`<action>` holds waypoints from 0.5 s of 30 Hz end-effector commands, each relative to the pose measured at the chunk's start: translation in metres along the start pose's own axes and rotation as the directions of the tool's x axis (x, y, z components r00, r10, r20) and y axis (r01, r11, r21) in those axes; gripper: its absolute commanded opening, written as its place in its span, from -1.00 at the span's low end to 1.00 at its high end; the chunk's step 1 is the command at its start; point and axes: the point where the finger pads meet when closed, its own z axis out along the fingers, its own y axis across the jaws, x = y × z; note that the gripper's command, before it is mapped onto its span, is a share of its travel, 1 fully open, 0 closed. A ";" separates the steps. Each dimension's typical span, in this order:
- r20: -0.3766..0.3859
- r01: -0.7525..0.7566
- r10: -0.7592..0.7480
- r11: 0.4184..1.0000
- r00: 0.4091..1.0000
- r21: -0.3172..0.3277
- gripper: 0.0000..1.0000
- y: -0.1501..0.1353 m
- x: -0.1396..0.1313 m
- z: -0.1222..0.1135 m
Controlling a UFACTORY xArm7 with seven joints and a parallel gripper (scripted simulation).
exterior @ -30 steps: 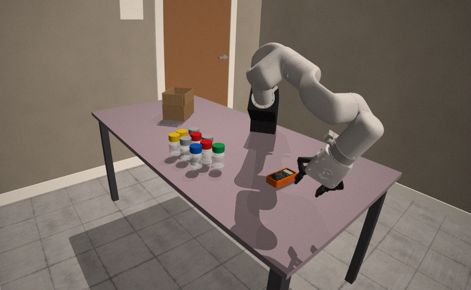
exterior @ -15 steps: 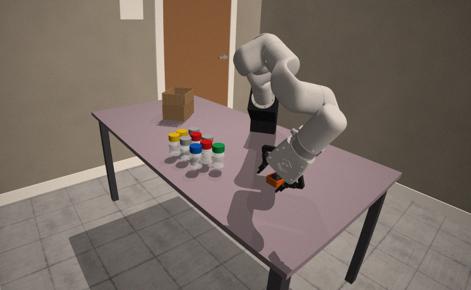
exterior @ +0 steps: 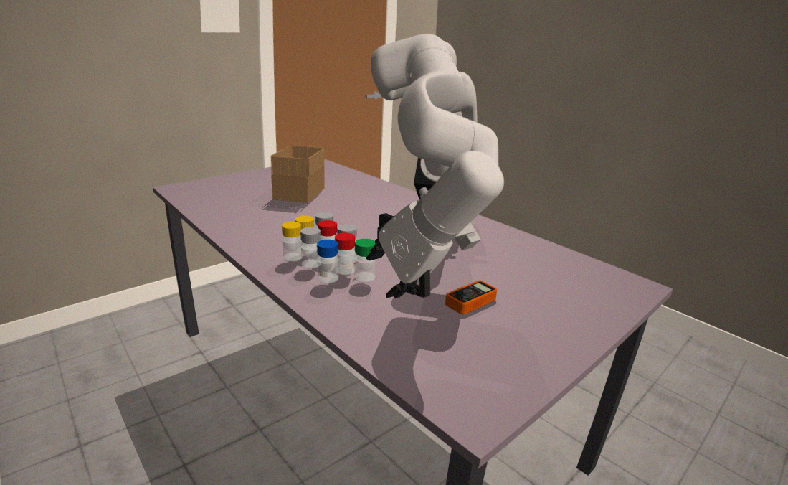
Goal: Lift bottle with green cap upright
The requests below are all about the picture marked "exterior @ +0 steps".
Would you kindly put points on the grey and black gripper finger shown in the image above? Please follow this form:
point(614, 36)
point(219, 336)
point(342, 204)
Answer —
point(422, 290)
point(377, 251)

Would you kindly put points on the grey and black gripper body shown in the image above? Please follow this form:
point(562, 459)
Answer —
point(410, 253)

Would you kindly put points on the orange digital multimeter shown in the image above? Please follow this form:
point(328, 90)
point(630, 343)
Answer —
point(463, 301)

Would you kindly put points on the open brown cardboard box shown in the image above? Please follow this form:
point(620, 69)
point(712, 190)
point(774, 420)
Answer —
point(289, 180)

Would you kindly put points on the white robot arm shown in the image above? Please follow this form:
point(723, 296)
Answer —
point(449, 136)

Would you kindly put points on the bottle with green cap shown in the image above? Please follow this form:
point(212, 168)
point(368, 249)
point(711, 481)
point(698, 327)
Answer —
point(364, 270)

